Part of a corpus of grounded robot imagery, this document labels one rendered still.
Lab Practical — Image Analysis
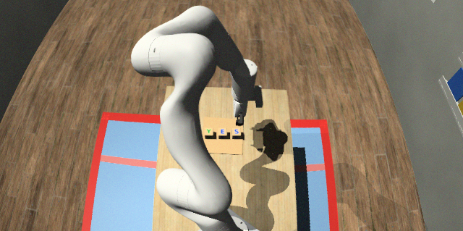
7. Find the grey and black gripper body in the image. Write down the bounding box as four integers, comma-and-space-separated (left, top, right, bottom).
233, 98, 248, 117

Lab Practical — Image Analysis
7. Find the tan flat mat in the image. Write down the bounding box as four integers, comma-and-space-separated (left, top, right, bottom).
203, 117, 243, 155

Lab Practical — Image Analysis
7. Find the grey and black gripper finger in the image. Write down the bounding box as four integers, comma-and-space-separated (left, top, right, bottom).
236, 113, 244, 126

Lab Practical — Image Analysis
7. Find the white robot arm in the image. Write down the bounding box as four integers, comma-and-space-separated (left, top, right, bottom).
131, 6, 263, 231

